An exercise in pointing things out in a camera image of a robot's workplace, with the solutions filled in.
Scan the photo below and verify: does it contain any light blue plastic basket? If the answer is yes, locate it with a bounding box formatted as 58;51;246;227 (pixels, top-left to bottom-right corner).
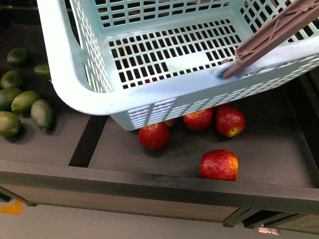
37;0;319;130

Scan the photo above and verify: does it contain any brown basket handle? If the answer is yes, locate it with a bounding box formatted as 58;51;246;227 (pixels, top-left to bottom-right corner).
222;0;319;79

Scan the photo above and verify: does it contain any red apple left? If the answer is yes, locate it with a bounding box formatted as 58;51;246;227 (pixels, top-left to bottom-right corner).
138;122;169;150

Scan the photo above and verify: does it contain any red apple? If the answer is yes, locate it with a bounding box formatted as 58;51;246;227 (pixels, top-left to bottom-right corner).
183;109;213;132
138;122;169;150
215;106;246;137
199;149;239;181

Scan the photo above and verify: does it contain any red apple middle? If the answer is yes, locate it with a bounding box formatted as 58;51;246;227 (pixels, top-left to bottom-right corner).
183;109;213;132

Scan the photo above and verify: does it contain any red apple right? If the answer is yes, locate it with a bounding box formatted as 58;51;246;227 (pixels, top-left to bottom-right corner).
215;106;246;137

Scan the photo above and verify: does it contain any red apple front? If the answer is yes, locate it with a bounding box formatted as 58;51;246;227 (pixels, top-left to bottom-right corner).
199;149;239;181

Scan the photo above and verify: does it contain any dark wooden display stand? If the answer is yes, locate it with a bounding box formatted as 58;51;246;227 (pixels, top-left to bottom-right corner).
0;2;319;234

